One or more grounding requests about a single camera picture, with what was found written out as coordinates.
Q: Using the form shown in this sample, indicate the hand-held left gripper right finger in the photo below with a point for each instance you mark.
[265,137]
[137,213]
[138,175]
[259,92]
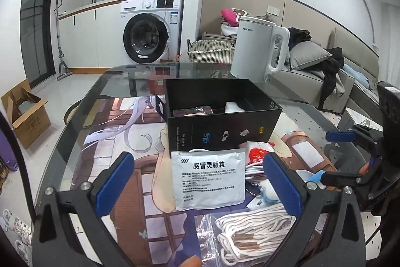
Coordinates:
[282,184]

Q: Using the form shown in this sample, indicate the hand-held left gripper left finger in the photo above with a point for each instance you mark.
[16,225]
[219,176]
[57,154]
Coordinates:
[115,184]

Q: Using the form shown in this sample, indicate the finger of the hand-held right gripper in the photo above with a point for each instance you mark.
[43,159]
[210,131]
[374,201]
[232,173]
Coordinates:
[340,135]
[340,178]

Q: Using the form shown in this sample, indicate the red and white balloon packet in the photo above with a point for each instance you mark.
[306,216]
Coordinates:
[254,154]

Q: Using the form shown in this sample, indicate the white medicine packet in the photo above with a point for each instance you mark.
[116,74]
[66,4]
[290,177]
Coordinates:
[207,179]

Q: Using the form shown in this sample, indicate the black cardboard storage box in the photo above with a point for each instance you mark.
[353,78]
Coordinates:
[200,132]

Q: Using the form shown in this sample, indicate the person's right hand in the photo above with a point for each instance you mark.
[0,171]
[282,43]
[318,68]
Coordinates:
[365,168]

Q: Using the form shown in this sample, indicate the small white sachet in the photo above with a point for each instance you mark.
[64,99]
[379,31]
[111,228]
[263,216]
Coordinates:
[256,203]

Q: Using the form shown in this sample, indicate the light blue cushion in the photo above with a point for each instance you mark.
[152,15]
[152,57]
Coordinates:
[359,76]

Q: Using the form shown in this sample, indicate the black clothing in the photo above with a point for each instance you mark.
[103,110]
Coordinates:
[331,73]

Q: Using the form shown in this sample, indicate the grey sofa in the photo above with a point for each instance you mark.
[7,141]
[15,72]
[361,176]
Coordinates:
[306,79]

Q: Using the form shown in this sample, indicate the grey pillow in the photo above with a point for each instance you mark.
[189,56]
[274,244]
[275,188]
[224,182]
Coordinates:
[307,56]

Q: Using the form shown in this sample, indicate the white crumpled plastic bag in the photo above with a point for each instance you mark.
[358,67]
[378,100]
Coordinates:
[234,107]

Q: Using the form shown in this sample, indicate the open cardboard box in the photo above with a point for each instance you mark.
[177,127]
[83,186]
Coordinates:
[29,124]

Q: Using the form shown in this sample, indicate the dark red pouch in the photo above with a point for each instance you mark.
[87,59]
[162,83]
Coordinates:
[193,111]

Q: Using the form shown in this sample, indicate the white sneakers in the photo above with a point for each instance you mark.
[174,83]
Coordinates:
[15,226]

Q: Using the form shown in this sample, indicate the purple yoga mat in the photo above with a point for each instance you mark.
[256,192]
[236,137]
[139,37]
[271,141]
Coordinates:
[7,151]

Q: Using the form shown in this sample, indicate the white electric kettle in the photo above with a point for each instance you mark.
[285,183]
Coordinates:
[250,48]

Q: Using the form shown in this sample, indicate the flat mop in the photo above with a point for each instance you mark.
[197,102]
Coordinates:
[59,45]

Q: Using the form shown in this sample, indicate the white wicker basket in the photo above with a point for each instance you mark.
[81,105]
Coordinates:
[209,51]

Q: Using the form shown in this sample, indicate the white washing machine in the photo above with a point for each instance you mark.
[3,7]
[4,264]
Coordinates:
[150,35]

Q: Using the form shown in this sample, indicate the white counter cabinet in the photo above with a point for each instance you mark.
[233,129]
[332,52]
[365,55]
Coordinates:
[93,32]

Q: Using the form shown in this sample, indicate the pink clothes pile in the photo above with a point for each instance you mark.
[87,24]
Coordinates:
[231,16]

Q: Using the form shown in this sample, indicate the dark glass door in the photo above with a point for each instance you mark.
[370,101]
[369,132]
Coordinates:
[40,13]

